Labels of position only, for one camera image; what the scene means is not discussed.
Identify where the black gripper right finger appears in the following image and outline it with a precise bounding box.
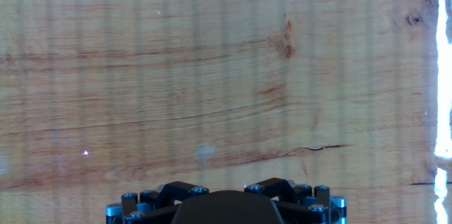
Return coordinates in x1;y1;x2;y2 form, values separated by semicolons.
243;177;347;224

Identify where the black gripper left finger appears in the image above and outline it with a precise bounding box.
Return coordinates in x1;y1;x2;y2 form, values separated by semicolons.
105;180;210;224

